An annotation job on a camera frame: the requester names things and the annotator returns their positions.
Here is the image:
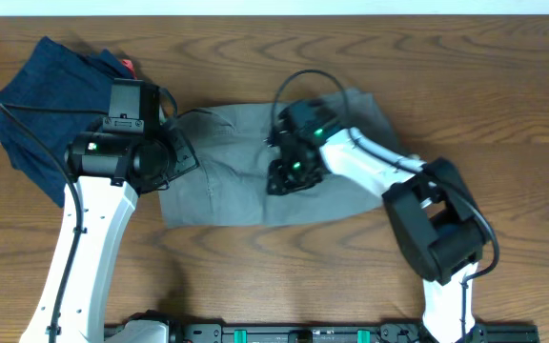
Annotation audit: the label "grey shorts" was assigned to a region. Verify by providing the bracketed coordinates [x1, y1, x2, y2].
[159, 103, 382, 229]

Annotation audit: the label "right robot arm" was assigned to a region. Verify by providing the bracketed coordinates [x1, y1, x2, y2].
[267, 100, 497, 342]

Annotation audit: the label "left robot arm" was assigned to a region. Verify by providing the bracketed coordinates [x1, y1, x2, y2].
[21, 119, 198, 342]

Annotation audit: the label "red garment under navy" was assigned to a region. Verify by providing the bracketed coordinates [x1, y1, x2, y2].
[120, 59, 137, 79]

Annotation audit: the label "folded navy blue garment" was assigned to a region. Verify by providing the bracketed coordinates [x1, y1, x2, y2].
[0, 37, 133, 207]

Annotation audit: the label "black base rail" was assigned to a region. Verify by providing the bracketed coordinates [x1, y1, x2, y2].
[105, 312, 540, 343]

